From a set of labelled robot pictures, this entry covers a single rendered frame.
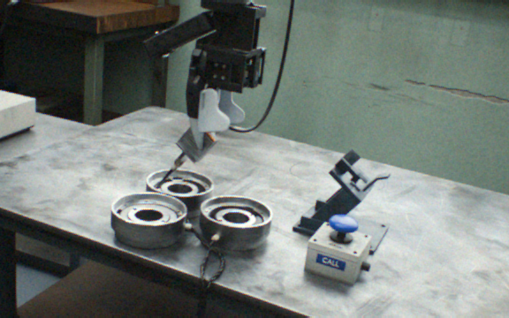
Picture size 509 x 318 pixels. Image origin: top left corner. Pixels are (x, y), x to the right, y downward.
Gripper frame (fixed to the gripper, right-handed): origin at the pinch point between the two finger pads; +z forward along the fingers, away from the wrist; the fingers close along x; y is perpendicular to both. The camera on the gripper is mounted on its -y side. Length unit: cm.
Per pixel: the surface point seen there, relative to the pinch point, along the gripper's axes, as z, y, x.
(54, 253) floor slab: 93, -100, 87
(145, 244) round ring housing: 12.3, -0.6, -12.8
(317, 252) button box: 9.9, 21.3, -5.2
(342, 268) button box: 11.1, 25.0, -5.3
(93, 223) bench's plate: 13.0, -10.6, -10.9
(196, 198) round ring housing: 9.5, 0.5, -0.8
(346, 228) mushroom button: 6.2, 24.2, -3.4
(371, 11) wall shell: -4, -15, 159
